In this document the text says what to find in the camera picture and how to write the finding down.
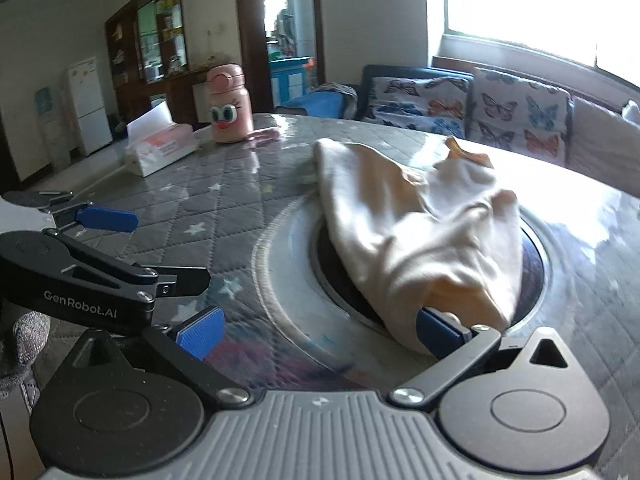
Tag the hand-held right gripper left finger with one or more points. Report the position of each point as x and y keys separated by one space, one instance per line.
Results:
x=200 y=332

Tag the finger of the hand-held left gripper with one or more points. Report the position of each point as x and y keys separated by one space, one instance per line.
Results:
x=107 y=218
x=182 y=281

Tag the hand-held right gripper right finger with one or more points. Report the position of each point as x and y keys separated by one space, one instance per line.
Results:
x=440 y=334

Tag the cream knit garment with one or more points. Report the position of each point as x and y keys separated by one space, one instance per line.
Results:
x=400 y=220

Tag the grey quilted table cover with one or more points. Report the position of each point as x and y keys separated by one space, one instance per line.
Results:
x=165 y=195

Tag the white pink tissue pack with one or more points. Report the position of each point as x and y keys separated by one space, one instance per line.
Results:
x=160 y=152

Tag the white refrigerator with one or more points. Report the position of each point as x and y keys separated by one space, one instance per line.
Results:
x=90 y=110

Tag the pink cartoon face bottle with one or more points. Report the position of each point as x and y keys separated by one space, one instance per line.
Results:
x=227 y=110

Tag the small pink cloth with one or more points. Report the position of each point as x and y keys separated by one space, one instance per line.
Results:
x=262 y=134

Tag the dark wooden display cabinet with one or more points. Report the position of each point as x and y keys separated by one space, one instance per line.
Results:
x=150 y=35

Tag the blue blanket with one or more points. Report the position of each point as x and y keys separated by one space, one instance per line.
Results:
x=315 y=104

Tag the butterfly print cushion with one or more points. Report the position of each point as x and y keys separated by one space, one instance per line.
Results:
x=520 y=115
x=415 y=107

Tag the blue painted cabinet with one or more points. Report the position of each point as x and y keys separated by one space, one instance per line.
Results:
x=290 y=80

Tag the grey striped cloth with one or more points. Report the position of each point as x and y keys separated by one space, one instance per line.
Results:
x=337 y=91

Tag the plain grey cushion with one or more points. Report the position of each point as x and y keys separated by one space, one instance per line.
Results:
x=605 y=140

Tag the dark blue sofa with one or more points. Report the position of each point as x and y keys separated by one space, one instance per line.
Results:
x=395 y=71

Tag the bright window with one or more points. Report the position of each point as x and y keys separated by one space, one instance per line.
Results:
x=525 y=0

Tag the dark brown door frame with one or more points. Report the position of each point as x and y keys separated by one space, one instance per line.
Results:
x=247 y=35

